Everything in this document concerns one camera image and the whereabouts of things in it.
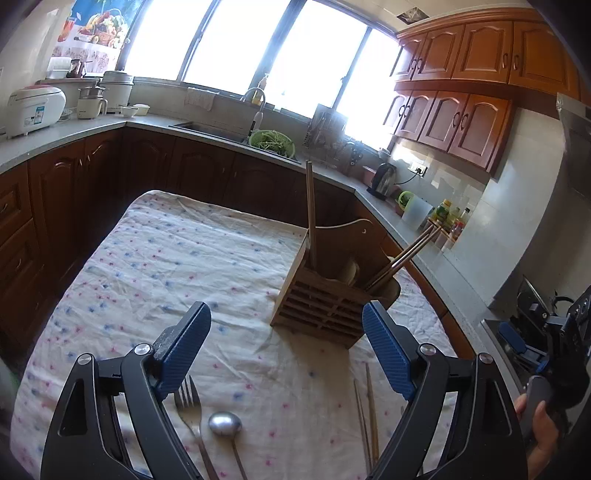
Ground brown lower kitchen cabinets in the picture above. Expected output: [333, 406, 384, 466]
[0, 127, 476, 370]

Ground tall white cooker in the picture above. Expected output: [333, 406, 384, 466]
[99, 70, 135, 110]

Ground kitchen window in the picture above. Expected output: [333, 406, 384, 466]
[121, 0, 403, 149]

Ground kitchen sink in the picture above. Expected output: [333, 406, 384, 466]
[168, 120, 251, 144]

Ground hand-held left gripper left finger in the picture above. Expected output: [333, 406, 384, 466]
[41, 301, 212, 480]

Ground person's right hand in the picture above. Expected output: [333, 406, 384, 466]
[514, 394, 563, 480]

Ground wooden utensil holder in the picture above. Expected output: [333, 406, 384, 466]
[270, 218, 402, 350]

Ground grey kitchen countertop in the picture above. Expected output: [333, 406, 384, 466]
[0, 111, 527, 398]

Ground gas stove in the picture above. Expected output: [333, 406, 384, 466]
[480, 295, 550, 374]

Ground steel electric kettle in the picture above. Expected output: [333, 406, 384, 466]
[366, 162, 398, 200]

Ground group of condiment bottles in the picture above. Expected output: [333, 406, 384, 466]
[429, 198, 472, 241]

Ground large steel fork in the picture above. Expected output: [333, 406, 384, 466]
[174, 376, 219, 480]

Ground steel range hood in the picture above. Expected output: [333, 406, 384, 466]
[556, 92, 591, 205]

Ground steel kitchen faucet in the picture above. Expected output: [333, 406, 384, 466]
[239, 87, 269, 140]

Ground white hanging towel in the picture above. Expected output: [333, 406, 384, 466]
[184, 87, 218, 112]

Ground steel chopstick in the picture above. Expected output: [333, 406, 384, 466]
[369, 230, 440, 293]
[367, 231, 435, 292]
[305, 160, 320, 269]

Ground black wok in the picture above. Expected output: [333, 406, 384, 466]
[516, 274, 575, 319]

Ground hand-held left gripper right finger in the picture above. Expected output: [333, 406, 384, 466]
[362, 300, 529, 480]

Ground translucent plastic jug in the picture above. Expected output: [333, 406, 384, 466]
[401, 193, 435, 232]

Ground wooden upper cabinets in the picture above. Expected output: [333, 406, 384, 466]
[389, 20, 581, 174]

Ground small white electric pot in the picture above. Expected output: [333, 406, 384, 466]
[76, 85, 110, 120]

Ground green colander with vegetables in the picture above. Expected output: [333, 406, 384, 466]
[249, 128, 297, 156]

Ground white rice cooker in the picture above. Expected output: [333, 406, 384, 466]
[4, 85, 67, 140]

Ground tropical fruit wall poster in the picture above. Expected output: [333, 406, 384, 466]
[50, 0, 136, 77]

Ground steel spoon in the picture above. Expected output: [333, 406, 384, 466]
[208, 411, 248, 480]

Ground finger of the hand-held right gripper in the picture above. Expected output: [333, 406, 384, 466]
[526, 302, 552, 324]
[498, 322, 546, 365]

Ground white dotted tablecloth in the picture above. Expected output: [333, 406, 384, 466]
[9, 189, 459, 480]

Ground metal dish rack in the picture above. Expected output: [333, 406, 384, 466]
[304, 103, 348, 158]

